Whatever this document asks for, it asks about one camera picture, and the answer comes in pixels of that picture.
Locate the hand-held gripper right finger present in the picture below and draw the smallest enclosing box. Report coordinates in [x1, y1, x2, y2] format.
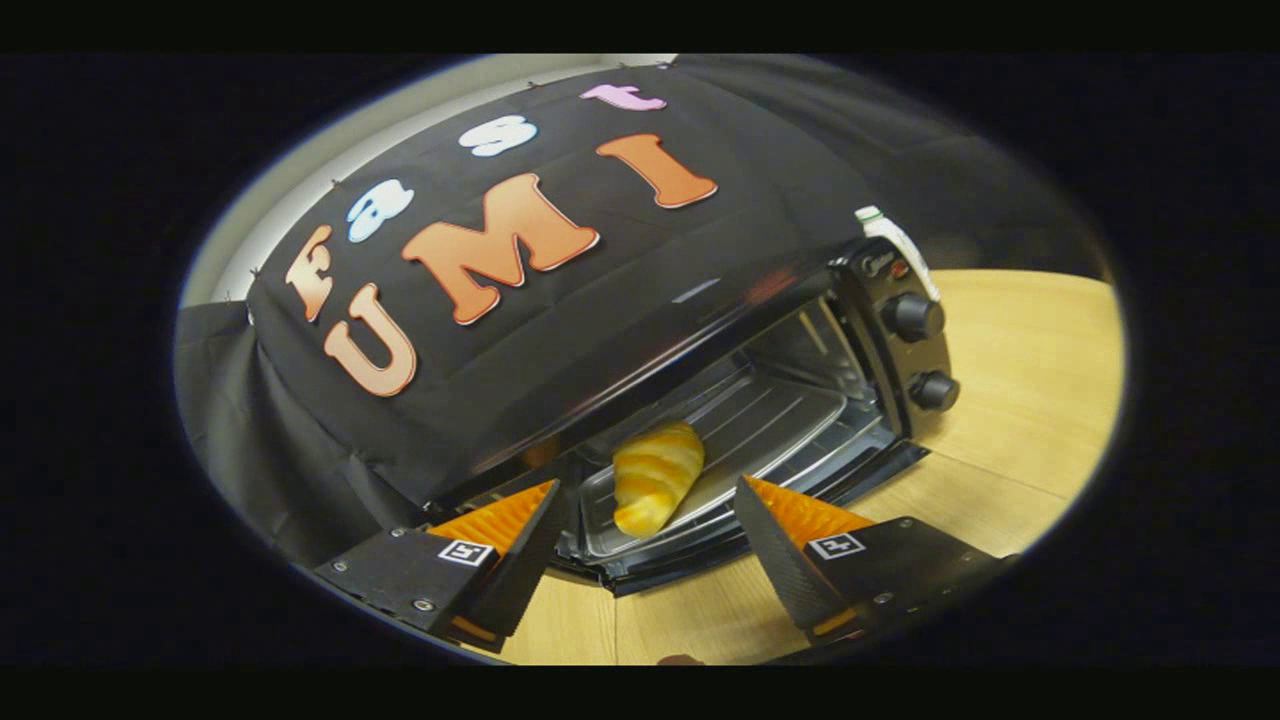
[735, 474, 1021, 646]

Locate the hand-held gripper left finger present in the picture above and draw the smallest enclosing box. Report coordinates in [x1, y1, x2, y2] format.
[313, 479, 561, 653]

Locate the yellow croissant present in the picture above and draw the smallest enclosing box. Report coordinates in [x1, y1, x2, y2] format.
[612, 421, 706, 539]

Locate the black toaster oven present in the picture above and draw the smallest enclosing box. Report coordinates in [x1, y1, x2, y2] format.
[425, 238, 961, 598]

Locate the metal baking tray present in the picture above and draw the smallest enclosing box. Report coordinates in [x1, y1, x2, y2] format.
[580, 375, 846, 556]

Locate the white bottle green label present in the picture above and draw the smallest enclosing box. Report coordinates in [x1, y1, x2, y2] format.
[855, 205, 941, 301]

